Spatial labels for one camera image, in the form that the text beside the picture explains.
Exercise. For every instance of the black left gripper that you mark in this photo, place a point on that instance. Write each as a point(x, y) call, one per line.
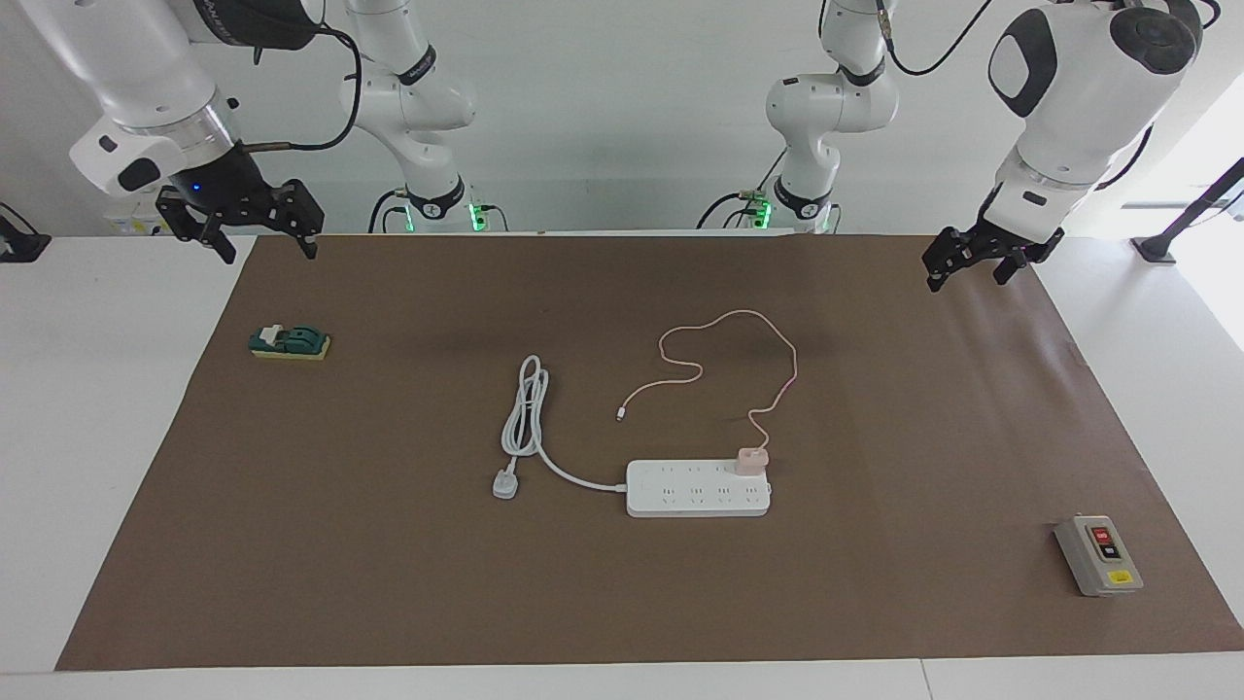
point(982, 243)

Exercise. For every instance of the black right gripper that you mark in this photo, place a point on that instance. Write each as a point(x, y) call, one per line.
point(238, 194)

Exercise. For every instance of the pink charger adapter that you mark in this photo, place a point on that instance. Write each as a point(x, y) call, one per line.
point(750, 462)

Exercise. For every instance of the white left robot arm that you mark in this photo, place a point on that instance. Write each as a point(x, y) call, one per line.
point(1079, 107)

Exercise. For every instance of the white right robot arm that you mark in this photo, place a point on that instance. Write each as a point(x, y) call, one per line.
point(136, 68)

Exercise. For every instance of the white power strip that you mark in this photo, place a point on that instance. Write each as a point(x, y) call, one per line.
point(698, 491)

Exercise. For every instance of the white box yellow labels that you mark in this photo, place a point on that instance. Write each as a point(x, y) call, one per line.
point(131, 226)

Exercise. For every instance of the grey push button box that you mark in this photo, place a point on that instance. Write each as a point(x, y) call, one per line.
point(1098, 559)

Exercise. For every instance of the brown paper mat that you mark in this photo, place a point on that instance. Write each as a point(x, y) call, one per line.
point(622, 583)

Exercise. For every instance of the green knife switch yellow base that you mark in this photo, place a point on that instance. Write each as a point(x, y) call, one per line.
point(292, 340)

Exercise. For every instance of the black clamp mount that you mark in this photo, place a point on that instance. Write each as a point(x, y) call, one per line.
point(19, 248)

